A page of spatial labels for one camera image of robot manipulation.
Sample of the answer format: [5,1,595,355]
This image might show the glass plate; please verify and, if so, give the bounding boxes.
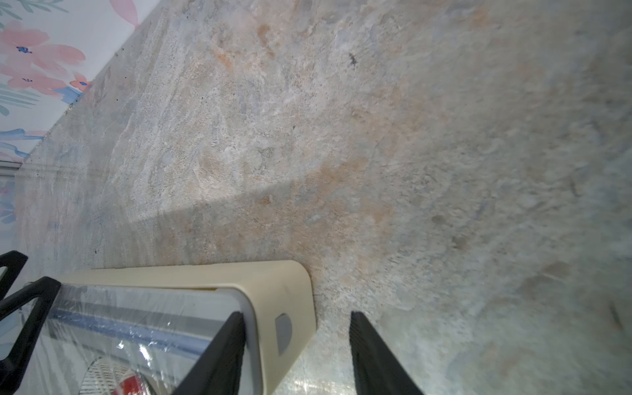
[78,358,155,395]

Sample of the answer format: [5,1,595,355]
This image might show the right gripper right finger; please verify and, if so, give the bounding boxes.
[349,311,423,395]

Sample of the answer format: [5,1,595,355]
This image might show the red strawberries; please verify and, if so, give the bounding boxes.
[111,375,153,395]

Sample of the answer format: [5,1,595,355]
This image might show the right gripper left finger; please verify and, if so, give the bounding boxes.
[172,312,246,395]

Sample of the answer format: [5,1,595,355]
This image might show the plastic wrap dispenser box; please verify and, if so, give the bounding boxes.
[20,260,317,394]

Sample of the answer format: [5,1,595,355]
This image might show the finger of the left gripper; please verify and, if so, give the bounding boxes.
[0,250,28,299]
[1,276,62,395]

